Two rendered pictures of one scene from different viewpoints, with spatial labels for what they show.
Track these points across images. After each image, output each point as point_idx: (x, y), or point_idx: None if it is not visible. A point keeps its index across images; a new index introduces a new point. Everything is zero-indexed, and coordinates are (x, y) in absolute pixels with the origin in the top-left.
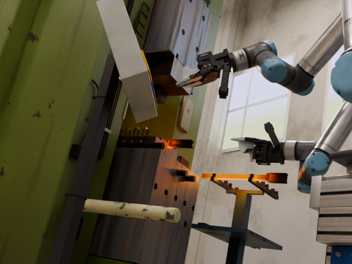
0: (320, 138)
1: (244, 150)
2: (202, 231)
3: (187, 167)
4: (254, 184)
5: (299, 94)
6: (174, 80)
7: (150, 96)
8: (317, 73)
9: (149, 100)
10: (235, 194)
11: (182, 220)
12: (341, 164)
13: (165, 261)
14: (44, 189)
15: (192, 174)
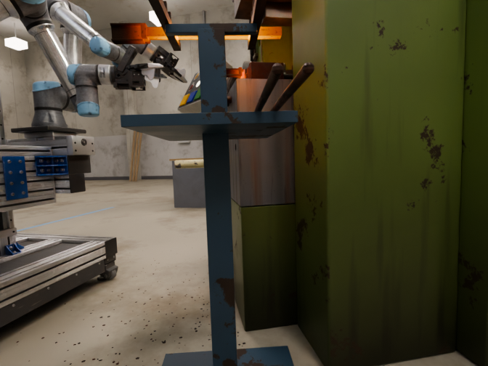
0: None
1: (152, 85)
2: (261, 136)
3: (250, 71)
4: (173, 44)
5: (101, 55)
6: (237, 13)
7: (189, 106)
8: (88, 45)
9: (192, 106)
10: (259, 2)
11: (234, 145)
12: (78, 132)
13: (233, 190)
14: None
15: (232, 88)
